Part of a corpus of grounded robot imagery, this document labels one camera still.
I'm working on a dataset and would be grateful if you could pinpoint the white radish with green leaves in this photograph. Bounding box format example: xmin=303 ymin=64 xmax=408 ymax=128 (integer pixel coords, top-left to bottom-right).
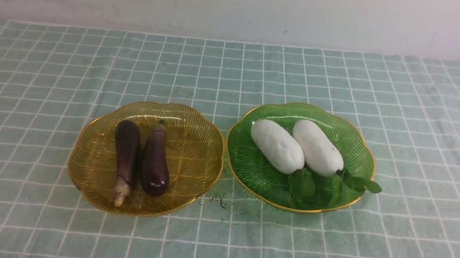
xmin=250 ymin=119 xmax=316 ymax=200

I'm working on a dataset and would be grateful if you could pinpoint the dark purple eggplant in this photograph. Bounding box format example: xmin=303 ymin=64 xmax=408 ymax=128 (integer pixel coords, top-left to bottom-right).
xmin=139 ymin=120 xmax=170 ymax=197

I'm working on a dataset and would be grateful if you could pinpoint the purple eggplant with pale stem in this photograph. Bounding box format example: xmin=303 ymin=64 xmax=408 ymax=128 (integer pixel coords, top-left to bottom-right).
xmin=113 ymin=120 xmax=140 ymax=208

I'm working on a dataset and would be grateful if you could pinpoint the amber ribbed plastic plate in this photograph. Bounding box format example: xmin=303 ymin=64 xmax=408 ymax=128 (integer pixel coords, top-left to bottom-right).
xmin=67 ymin=101 xmax=226 ymax=216

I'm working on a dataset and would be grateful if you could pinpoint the green ribbed plastic plate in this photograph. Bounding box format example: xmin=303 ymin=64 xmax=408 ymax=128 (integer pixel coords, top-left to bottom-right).
xmin=226 ymin=102 xmax=382 ymax=214

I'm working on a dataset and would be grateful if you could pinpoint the green checkered tablecloth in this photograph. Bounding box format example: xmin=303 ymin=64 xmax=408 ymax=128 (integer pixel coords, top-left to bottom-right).
xmin=0 ymin=20 xmax=460 ymax=258

